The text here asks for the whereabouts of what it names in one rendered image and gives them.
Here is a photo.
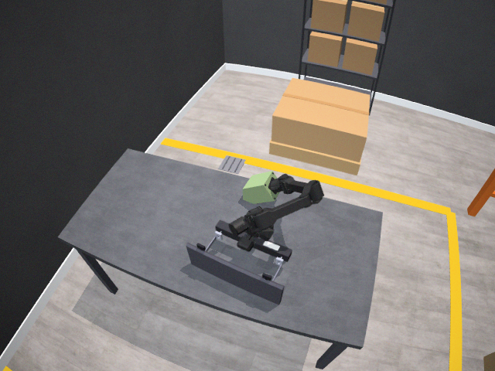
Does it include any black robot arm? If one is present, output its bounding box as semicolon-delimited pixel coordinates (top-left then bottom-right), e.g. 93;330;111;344
229;174;324;241

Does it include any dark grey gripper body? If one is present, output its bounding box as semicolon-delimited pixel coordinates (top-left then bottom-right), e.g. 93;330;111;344
237;230;256;252

